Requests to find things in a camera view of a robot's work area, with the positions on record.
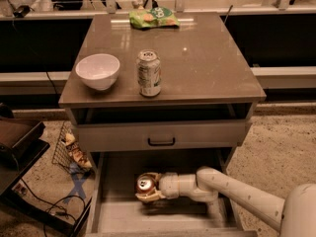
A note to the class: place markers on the snack bag in basket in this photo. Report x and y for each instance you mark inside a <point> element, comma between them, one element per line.
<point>75,152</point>

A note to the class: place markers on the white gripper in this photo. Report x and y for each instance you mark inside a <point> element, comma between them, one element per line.
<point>169,185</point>

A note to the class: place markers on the top drawer with black handle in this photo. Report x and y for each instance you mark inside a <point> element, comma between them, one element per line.
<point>161,135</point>

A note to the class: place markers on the white green soda can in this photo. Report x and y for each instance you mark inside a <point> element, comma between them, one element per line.
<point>149,73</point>

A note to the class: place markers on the grey drawer cabinet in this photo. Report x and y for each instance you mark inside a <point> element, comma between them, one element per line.
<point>203,75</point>

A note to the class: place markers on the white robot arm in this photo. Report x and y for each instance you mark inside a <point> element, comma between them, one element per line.
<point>293,216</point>

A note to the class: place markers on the white bowl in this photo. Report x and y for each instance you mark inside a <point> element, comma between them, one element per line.
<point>98,71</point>

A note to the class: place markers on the open middle drawer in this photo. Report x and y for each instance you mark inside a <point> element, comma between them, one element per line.
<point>116,212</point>

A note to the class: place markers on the wire mesh basket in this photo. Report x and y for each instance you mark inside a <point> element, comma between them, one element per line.
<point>61,157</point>

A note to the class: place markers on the orange-red coke can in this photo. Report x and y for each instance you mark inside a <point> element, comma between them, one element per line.
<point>146,185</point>

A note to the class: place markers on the green chip bag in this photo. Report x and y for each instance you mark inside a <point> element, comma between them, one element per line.
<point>154,18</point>

